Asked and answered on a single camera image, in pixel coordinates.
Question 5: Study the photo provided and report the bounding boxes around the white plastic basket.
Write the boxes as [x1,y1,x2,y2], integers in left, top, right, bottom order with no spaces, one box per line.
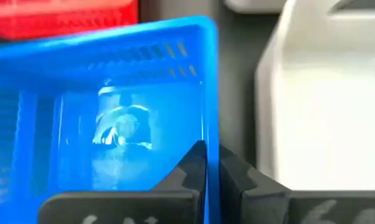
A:
[255,0,375,191]

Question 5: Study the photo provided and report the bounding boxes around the red plastic slotted basket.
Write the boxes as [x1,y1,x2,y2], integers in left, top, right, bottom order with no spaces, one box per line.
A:
[0,0,139,41]

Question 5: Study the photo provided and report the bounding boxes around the blue plastic slotted basket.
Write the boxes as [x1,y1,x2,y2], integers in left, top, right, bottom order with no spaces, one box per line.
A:
[0,15,221,224]

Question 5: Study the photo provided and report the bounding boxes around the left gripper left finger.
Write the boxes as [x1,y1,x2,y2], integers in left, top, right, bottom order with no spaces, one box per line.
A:
[39,139,207,224]

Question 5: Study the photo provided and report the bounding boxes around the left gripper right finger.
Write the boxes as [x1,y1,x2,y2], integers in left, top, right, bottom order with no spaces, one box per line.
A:
[220,144,375,224]

